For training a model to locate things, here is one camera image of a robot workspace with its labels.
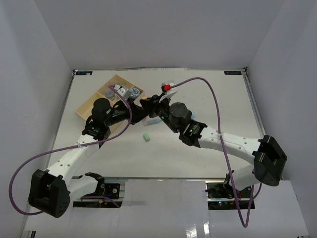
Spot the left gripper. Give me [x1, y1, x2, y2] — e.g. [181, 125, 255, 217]
[104, 97, 144, 127]

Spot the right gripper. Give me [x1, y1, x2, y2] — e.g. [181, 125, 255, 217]
[140, 96, 178, 135]

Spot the blue highlighter pen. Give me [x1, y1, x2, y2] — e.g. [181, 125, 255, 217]
[143, 119, 161, 126]

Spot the blue patterned jar back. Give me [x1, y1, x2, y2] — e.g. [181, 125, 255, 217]
[129, 88, 141, 101]

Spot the clear paperclip jar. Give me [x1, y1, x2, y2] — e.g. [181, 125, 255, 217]
[114, 81, 122, 87]
[104, 90, 115, 101]

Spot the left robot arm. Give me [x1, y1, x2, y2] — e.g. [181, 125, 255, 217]
[28, 98, 153, 218]

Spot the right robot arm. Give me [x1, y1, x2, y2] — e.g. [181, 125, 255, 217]
[140, 95, 287, 198]

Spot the green highlighter cap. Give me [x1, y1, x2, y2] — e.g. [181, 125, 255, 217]
[143, 133, 151, 142]

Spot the beige three-compartment tray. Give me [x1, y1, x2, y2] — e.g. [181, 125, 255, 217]
[75, 74, 145, 122]

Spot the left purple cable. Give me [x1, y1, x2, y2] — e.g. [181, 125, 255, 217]
[8, 84, 133, 215]

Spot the purple cable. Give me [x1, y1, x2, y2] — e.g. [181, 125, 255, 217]
[170, 78, 262, 228]
[8, 84, 133, 215]

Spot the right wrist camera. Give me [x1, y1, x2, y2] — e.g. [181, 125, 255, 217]
[159, 80, 178, 102]

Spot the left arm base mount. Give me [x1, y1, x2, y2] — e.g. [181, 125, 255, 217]
[94, 180, 125, 203]

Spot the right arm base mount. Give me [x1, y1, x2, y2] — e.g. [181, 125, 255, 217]
[205, 182, 251, 211]

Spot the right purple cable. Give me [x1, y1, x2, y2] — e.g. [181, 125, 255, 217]
[170, 78, 262, 228]

